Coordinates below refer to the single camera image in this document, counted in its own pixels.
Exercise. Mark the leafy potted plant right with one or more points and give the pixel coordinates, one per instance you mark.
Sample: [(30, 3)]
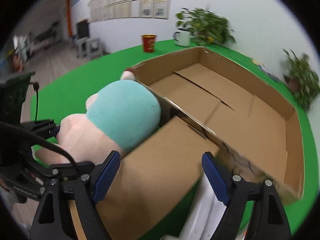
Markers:
[(301, 79)]

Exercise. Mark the white hair dryer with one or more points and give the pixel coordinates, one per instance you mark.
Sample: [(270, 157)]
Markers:
[(210, 218)]

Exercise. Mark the leafy potted plant left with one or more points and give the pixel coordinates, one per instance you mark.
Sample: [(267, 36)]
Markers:
[(206, 27)]

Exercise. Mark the cardboard divider piece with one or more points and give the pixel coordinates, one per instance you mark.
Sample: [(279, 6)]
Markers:
[(153, 179)]

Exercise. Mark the grey plastic stool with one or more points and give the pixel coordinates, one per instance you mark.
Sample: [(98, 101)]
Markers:
[(89, 47)]

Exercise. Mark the white enamel mug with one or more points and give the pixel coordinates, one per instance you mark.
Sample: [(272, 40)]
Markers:
[(182, 37)]

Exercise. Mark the large open cardboard box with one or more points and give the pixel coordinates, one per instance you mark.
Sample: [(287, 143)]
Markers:
[(257, 129)]

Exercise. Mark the red paper cup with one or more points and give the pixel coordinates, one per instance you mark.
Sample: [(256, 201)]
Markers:
[(148, 43)]

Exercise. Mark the teal and pink plush toy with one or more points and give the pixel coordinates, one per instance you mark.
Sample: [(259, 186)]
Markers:
[(119, 117)]

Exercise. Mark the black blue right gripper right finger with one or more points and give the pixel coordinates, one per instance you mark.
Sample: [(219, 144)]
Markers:
[(268, 219)]

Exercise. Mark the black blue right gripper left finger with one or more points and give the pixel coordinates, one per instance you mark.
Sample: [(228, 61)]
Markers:
[(53, 218)]

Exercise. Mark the leafy potted plant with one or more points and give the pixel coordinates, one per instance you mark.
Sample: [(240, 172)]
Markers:
[(206, 27), (301, 79)]

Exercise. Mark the colourful packet on table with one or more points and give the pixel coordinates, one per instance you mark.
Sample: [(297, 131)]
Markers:
[(266, 71)]

